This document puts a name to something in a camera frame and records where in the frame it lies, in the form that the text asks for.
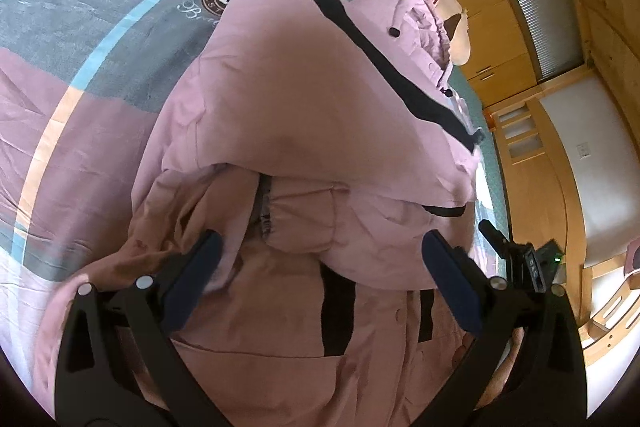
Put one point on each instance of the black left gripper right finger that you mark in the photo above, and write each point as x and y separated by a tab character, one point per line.
547	385

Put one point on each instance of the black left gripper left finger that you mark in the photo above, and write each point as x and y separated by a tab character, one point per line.
94	385

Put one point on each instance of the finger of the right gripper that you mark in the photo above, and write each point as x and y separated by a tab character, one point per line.
498	242

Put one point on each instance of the pink padded winter jacket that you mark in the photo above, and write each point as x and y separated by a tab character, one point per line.
317	138

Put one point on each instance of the plaid pink grey bedsheet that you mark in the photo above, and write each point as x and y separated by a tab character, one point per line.
82	82

